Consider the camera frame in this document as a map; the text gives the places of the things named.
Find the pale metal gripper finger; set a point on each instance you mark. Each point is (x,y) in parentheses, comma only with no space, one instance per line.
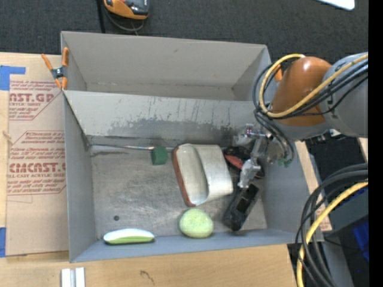
(246,173)

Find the brown cardboard board red print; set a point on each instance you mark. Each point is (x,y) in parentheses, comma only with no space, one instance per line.
(36,214)

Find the grey metal bin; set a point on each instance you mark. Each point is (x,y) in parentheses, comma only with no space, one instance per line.
(143,187)

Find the light green ball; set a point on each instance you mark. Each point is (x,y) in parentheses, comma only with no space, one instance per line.
(196,223)

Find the black rectangular box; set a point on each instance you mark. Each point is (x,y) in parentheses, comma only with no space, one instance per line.
(241,207)

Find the red and black tool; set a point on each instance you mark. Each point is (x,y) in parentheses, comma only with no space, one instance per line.
(235,159)

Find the white and green computer mouse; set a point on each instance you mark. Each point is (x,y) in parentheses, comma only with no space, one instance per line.
(128,235)

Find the small green block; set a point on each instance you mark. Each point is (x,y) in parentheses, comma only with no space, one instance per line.
(159,155)

